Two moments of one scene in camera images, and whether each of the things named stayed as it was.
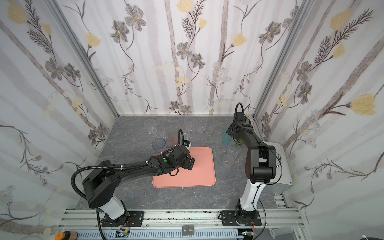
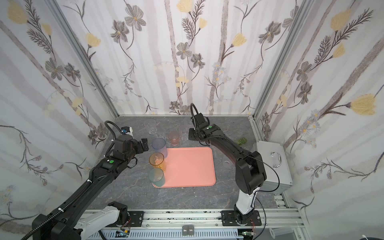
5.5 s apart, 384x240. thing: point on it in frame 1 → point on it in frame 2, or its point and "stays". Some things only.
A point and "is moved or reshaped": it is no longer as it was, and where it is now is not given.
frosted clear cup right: [228, 160] stays
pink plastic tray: [202, 173] stays
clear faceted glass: [234, 149] is moved or reshaped
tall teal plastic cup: [226, 138] is moved or reshaped
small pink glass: [173, 137] stays
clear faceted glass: [151, 126] stays
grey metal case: [283, 178] stays
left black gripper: [190, 163] → [142, 145]
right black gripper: [231, 132] → [192, 134]
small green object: [240, 142] stays
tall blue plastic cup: [158, 144] stays
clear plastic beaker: [281, 230] stays
